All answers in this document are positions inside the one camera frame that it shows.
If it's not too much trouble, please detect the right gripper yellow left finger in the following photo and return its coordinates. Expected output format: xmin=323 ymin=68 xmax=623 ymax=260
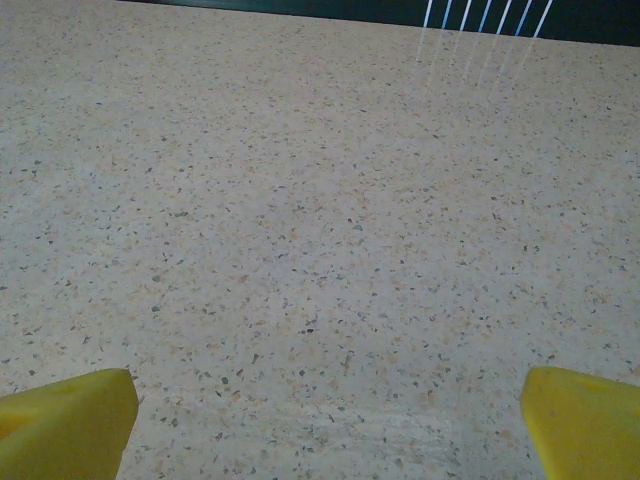
xmin=0 ymin=368 xmax=140 ymax=480

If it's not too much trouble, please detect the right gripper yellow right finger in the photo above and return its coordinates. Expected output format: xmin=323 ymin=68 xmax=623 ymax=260
xmin=519 ymin=366 xmax=640 ymax=480

